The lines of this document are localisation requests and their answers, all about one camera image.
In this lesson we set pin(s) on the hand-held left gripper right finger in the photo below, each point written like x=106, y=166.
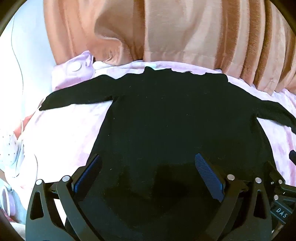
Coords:
x=208, y=176

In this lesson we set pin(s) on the pink pouch with white button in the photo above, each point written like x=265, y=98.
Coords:
x=62, y=77

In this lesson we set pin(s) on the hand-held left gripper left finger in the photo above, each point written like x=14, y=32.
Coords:
x=92, y=168

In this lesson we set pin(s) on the pink blanket with white bows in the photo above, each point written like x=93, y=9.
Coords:
x=69, y=129

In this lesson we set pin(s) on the white dotted object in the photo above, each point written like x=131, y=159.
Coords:
x=9, y=146

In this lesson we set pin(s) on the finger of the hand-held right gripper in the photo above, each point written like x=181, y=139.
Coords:
x=275, y=176
x=293, y=157

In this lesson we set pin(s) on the black sweater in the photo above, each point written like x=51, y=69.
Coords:
x=161, y=115

